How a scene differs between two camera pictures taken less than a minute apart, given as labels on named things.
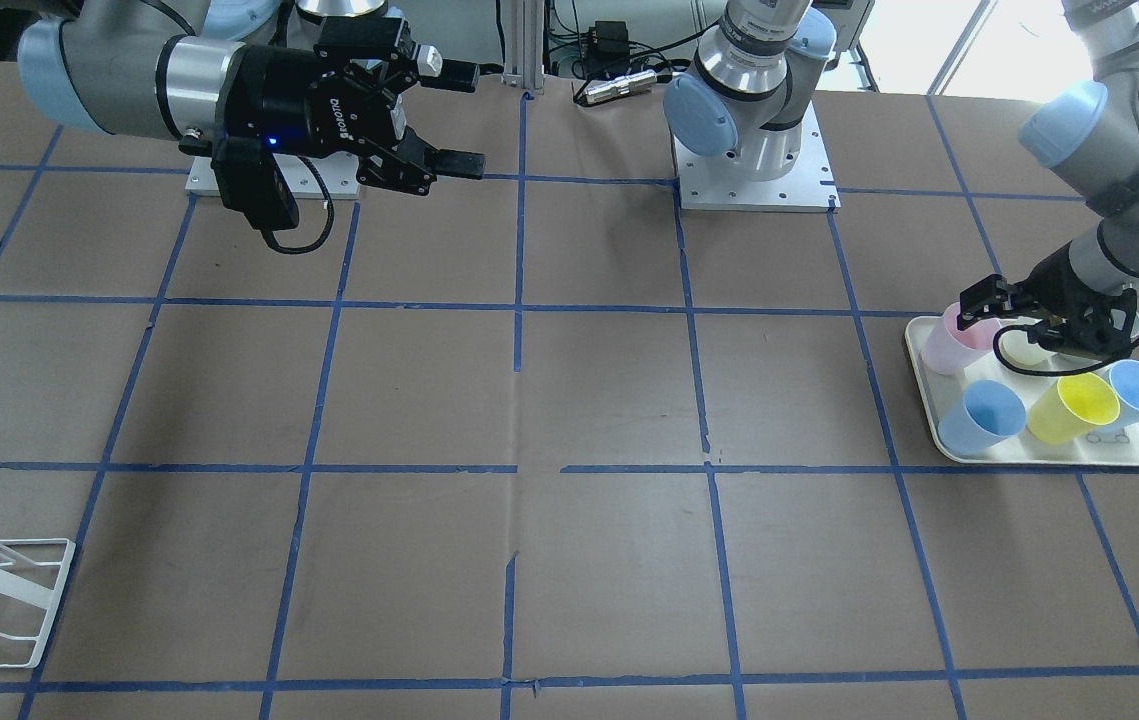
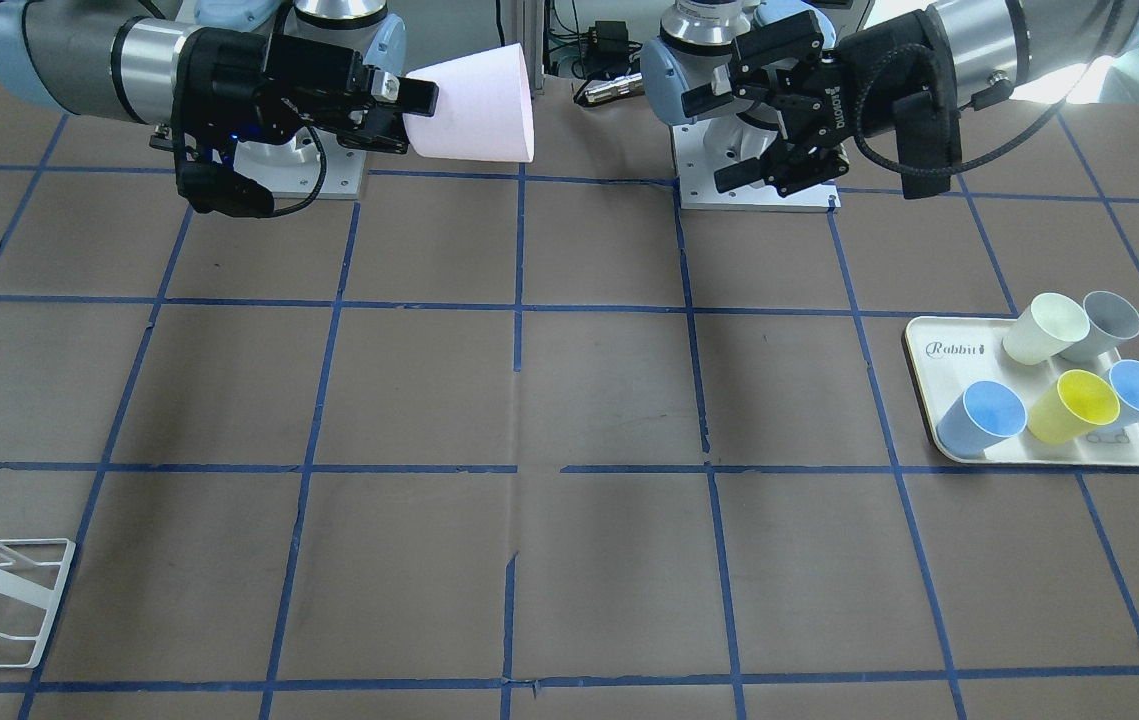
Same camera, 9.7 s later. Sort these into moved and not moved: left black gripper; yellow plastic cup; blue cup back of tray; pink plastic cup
Moved: left black gripper; pink plastic cup
Not moved: yellow plastic cup; blue cup back of tray
